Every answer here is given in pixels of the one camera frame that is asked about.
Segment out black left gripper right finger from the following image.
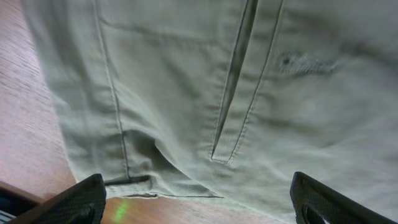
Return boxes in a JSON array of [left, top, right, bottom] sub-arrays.
[[290, 172, 397, 224]]

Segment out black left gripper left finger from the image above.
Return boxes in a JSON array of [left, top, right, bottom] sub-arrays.
[[6, 173, 107, 224]]

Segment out khaki green shorts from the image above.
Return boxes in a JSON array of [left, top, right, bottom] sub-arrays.
[[22, 0, 397, 222]]

